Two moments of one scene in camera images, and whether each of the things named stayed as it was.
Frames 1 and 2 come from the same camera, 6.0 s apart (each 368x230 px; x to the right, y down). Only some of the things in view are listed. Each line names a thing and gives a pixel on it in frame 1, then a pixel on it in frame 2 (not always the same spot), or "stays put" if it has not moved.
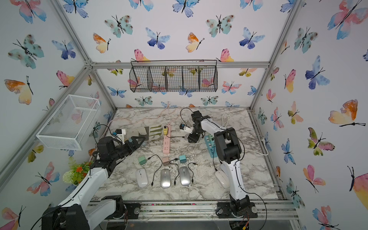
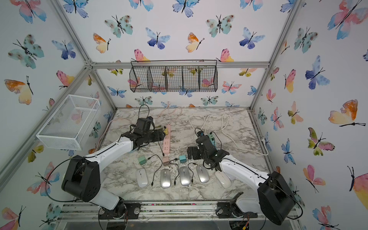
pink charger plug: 166,161 stays put
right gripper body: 195,134 to 197,154
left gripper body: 124,150 to 153,136
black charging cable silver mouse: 177,165 stays put
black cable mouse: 192,179 stays put
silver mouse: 184,176 stays put
